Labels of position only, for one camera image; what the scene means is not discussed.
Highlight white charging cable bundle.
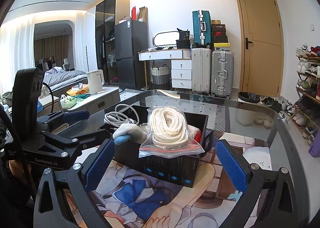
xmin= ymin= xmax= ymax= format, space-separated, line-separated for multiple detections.
xmin=103 ymin=103 xmax=140 ymax=128

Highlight white plush toy blue hat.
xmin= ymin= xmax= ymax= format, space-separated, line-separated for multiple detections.
xmin=113 ymin=123 xmax=147 ymax=145

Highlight red white balloon glue bag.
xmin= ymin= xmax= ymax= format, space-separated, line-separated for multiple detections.
xmin=188 ymin=125 xmax=202 ymax=143

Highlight bagged white rope coil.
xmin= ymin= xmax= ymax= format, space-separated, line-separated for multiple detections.
xmin=138 ymin=106 xmax=206 ymax=159

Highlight bed with grey bedding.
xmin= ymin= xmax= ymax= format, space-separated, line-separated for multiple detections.
xmin=43 ymin=66 xmax=87 ymax=91

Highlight grey side cabinet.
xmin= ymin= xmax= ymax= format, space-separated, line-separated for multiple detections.
xmin=53 ymin=86 xmax=120 ymax=115

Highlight white electric kettle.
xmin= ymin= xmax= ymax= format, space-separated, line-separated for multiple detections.
xmin=87 ymin=70 xmax=105 ymax=94

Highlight black cardboard box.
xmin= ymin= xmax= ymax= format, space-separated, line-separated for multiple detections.
xmin=114 ymin=112 xmax=214 ymax=187

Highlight striped woven basket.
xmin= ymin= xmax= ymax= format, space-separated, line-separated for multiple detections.
xmin=151 ymin=64 xmax=170 ymax=85

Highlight purple bag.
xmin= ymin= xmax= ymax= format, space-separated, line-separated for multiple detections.
xmin=309 ymin=131 xmax=320 ymax=157

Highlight shoe rack with shoes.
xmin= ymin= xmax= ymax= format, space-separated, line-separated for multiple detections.
xmin=292 ymin=44 xmax=319 ymax=145

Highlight black refrigerator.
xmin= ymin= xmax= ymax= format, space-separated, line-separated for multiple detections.
xmin=114 ymin=20 xmax=148 ymax=89

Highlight white drawer desk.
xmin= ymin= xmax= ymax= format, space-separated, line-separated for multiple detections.
xmin=138 ymin=49 xmax=192 ymax=90

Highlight silver suitcase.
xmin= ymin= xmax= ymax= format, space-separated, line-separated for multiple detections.
xmin=210 ymin=50 xmax=234 ymax=99

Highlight oval mirror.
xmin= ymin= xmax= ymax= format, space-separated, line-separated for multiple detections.
xmin=152 ymin=30 xmax=180 ymax=47

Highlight white suitcase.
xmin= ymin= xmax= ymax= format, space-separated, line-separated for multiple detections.
xmin=191 ymin=48 xmax=212 ymax=93

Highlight black handbag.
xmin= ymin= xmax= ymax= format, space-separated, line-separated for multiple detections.
xmin=176 ymin=28 xmax=190 ymax=49

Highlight dark glass wardrobe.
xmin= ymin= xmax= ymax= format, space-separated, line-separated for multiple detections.
xmin=95 ymin=0 xmax=130 ymax=85

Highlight wooden door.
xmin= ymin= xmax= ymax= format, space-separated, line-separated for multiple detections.
xmin=236 ymin=0 xmax=284 ymax=97

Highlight stacked shoe boxes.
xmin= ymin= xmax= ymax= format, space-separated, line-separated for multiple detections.
xmin=211 ymin=20 xmax=231 ymax=51

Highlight teal suitcase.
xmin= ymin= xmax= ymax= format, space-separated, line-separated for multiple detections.
xmin=193 ymin=10 xmax=212 ymax=49

